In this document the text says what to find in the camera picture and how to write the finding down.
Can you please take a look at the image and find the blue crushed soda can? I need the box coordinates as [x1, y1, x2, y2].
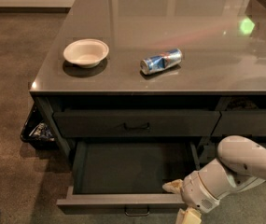
[140, 49, 183, 75]

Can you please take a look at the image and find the black bin with trash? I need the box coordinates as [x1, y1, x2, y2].
[21, 105, 58, 150]

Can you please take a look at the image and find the grey counter cabinet frame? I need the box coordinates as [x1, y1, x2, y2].
[33, 89, 266, 161]

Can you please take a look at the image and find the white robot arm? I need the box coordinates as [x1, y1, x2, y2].
[162, 135, 266, 224]

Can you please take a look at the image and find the white paper bowl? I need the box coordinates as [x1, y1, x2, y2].
[63, 39, 109, 68]

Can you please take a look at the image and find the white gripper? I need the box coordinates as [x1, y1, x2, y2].
[162, 171, 219, 224]

